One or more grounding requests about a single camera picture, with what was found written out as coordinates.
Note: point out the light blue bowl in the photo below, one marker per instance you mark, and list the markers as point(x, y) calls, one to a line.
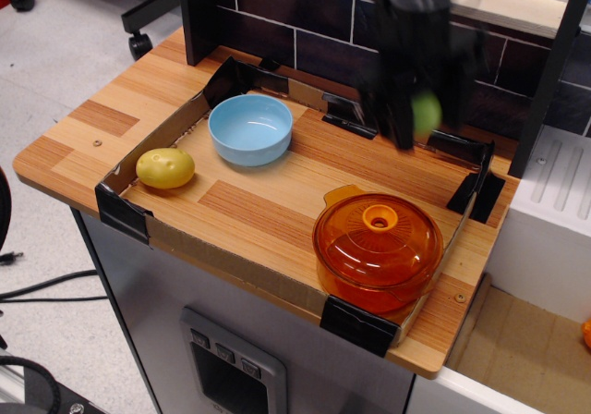
point(251, 129)

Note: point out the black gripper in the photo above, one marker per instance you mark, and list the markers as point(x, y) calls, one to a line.
point(420, 49)

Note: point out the orange pot with lid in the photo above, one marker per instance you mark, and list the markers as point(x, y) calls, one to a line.
point(375, 250)

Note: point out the grey oven control panel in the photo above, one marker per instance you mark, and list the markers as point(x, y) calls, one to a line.
point(233, 375)

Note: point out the green toy pear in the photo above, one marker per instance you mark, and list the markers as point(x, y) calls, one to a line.
point(427, 113)

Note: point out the orange toy in sink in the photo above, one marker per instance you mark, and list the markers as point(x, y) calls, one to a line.
point(586, 333)

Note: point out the yellow toy potato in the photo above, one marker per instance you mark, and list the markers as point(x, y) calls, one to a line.
point(165, 168)

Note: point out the black rolling chair base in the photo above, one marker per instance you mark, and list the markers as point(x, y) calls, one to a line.
point(140, 16)

